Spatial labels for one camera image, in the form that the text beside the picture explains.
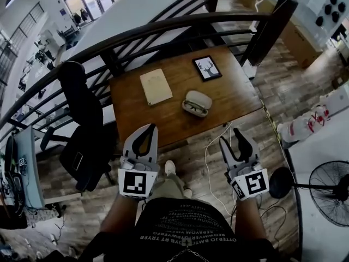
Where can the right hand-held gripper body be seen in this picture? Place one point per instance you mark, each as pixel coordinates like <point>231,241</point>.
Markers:
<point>252,183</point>

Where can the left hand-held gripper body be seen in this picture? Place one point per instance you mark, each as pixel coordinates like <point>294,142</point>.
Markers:
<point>135,183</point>

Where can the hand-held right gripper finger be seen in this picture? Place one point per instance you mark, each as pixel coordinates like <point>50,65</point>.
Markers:
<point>227,154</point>
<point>249,146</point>

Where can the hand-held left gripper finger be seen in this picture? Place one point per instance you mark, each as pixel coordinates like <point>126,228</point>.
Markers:
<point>155,149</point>
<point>131,146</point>

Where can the beige glasses case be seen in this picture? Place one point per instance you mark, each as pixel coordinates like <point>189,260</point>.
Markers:
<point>200,98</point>

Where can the person's left forearm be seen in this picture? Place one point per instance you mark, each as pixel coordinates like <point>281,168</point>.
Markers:
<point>120,214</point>

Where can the person's right forearm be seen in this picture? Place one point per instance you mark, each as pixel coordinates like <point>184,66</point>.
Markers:
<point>249,217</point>

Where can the white shoe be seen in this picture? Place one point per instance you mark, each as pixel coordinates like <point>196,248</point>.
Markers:
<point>187,193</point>
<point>170,167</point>

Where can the khaki trousers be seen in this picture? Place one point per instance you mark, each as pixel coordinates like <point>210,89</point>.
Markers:
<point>170,185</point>

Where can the black bag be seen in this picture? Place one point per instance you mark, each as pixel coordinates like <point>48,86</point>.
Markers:
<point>81,157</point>

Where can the pack of water bottles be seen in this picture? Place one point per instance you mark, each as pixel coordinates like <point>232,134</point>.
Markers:
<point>302,125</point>

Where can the beige notebook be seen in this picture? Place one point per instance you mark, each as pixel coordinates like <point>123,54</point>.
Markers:
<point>156,86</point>

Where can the person's black printed t-shirt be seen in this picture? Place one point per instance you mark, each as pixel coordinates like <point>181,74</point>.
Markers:
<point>185,228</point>

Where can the black office chair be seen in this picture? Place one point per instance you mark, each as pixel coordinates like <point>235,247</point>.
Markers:
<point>79,97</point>

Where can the white box device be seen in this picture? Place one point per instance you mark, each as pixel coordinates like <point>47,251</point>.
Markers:
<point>249,70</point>

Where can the black standing fan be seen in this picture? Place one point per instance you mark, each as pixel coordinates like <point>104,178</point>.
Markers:
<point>331,192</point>

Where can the grey computer monitor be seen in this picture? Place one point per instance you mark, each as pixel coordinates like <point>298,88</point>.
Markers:
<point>28,168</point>

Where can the brown cardboard box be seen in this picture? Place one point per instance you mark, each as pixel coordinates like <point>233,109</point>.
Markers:
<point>300,45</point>

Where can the black deer picture frame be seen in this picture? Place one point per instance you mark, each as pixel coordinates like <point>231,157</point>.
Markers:
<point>207,68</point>

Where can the group of black wall bags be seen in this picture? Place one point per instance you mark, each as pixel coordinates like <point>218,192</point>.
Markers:
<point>332,9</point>

